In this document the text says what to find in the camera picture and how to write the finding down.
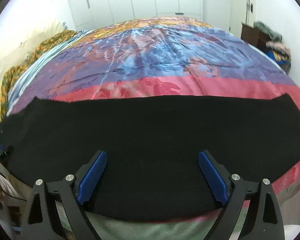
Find black pants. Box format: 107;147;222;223
0;94;300;220

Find blue striped bed sheet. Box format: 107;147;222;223
3;30;92;120

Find yellow green floral cloth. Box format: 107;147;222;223
0;29;77;123

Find white door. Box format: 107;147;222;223
230;0;255;38

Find colourful satin bed quilt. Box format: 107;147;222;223
7;16;300;240

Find dark wooden side table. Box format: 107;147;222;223
241;23;271;52

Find pile of clothes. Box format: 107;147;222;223
254;21;291;74

